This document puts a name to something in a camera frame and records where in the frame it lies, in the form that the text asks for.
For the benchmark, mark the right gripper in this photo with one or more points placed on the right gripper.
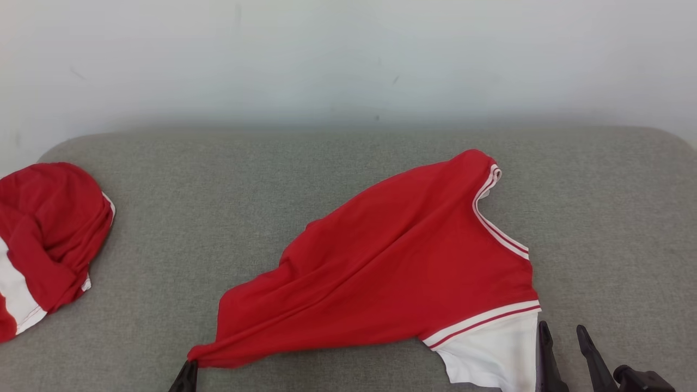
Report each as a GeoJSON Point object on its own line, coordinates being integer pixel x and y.
{"type": "Point", "coordinates": [645, 381]}

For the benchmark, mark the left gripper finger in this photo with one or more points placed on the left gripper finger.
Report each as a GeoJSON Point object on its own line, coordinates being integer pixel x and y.
{"type": "Point", "coordinates": [193, 380]}
{"type": "Point", "coordinates": [178, 382]}

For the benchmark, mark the red shorts with white trim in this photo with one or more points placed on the red shorts with white trim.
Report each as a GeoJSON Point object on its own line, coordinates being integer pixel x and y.
{"type": "Point", "coordinates": [49, 234]}

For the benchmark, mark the red Bulls basketball jersey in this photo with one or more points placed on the red Bulls basketball jersey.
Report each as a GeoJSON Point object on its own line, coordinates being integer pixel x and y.
{"type": "Point", "coordinates": [392, 256]}

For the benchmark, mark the grey fabric sofa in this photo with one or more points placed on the grey fabric sofa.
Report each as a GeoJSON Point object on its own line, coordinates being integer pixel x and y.
{"type": "Point", "coordinates": [218, 185]}

